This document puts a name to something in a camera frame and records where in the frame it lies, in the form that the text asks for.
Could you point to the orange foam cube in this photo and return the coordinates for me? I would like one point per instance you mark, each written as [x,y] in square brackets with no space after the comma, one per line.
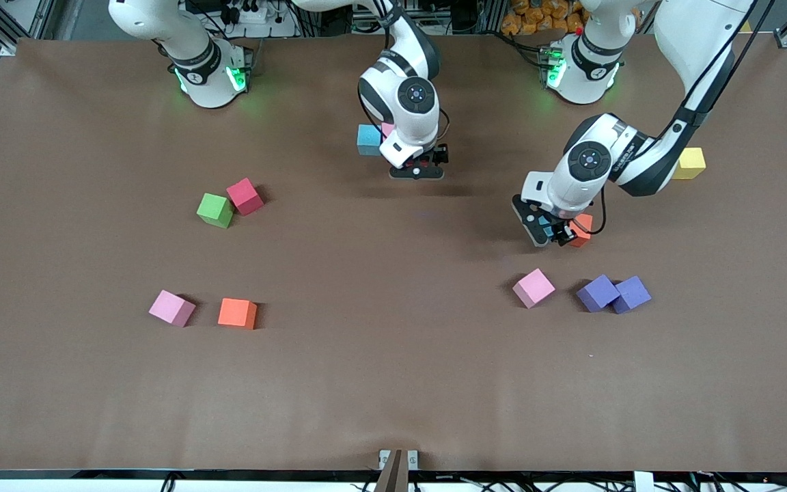
[583,229]
[236,313]

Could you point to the pink foam cube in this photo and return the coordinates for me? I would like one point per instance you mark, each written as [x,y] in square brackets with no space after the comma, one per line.
[533,287]
[171,307]
[387,128]

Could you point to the blue foam cube with scribble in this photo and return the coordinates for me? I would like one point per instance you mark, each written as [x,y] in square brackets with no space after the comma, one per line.
[367,140]

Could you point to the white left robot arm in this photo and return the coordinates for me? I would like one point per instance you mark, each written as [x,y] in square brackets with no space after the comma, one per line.
[588,160]

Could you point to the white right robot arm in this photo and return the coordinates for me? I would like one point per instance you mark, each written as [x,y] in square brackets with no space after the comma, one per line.
[415,96]

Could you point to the purple foam cube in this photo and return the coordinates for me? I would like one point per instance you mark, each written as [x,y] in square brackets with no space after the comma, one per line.
[597,292]
[634,295]

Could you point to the black equipment rack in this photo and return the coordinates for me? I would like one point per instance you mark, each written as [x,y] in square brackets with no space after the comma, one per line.
[465,17]

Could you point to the yellow foam cube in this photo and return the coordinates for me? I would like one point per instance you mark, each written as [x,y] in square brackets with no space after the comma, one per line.
[693,162]

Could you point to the orange mesh bags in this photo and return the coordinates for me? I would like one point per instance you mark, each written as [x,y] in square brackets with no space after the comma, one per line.
[537,17]

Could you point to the red foam cube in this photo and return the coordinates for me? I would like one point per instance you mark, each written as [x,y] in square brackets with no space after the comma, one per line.
[244,196]

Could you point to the brown table cover mat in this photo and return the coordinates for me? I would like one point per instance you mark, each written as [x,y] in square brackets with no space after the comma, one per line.
[393,383]

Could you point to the green foam cube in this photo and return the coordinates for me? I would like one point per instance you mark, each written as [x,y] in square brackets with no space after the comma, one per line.
[214,208]

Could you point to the white power strip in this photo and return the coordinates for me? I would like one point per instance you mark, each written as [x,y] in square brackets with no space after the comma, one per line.
[253,14]

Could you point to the small white box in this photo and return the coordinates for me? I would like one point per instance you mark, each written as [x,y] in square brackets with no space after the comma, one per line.
[643,482]

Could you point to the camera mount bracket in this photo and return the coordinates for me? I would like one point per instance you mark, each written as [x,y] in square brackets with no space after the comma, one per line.
[393,471]

